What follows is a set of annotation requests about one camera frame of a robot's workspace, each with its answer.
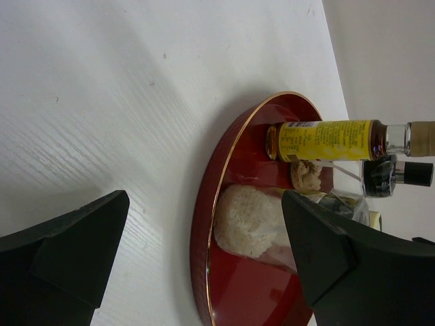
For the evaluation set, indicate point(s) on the round red lacquer tray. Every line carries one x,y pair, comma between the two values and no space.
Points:
241,263

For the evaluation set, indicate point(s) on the round black cap jar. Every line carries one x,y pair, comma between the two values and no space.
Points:
372,179

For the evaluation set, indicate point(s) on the yellow label bottle cork cap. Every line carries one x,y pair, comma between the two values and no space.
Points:
348,140

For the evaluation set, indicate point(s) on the yellow cap white powder jar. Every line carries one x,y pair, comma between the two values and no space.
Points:
375,220

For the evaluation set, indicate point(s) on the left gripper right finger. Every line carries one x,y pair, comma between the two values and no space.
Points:
352,274

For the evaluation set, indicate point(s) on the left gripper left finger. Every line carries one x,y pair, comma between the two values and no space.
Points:
56,272

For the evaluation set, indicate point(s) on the black lid wide jar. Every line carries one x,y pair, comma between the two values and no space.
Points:
249,221

